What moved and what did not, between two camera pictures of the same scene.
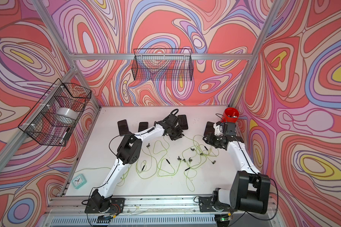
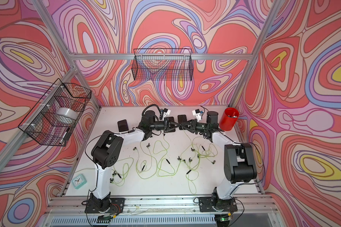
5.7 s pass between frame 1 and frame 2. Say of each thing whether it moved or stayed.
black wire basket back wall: stayed
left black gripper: moved
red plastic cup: stayed
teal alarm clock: stayed
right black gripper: moved
